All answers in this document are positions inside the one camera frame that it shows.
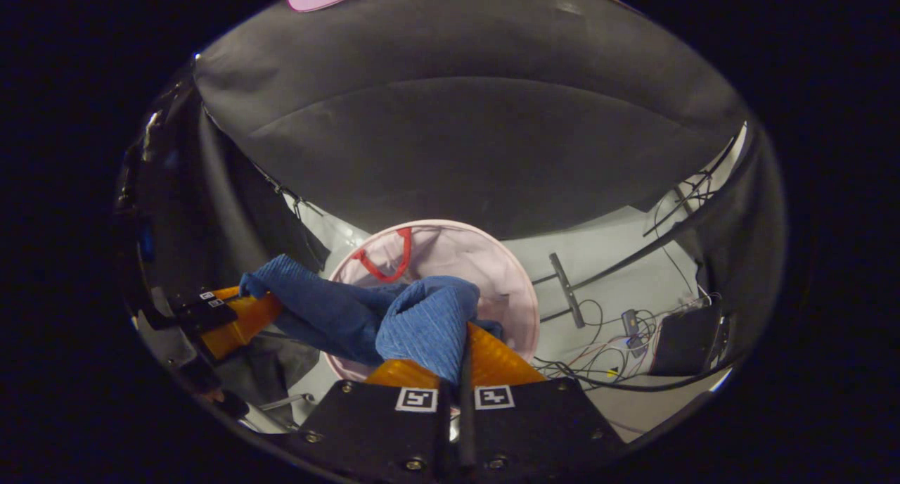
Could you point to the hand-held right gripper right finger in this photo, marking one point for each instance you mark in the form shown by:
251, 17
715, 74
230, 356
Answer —
541, 428

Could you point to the black power adapter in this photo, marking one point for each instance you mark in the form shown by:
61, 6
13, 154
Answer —
631, 322

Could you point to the pink laundry hamper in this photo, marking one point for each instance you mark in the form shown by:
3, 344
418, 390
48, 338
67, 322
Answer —
457, 255

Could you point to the black metal clothes rack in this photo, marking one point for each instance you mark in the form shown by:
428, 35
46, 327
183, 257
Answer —
567, 294

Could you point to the black equipment box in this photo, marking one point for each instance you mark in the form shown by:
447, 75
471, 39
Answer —
685, 340

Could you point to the dark cloth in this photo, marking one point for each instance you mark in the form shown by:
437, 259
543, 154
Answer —
274, 371

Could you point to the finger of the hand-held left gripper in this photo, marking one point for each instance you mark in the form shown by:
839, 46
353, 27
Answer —
239, 326

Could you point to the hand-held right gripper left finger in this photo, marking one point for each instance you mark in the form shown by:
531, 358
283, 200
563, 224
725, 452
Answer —
365, 428

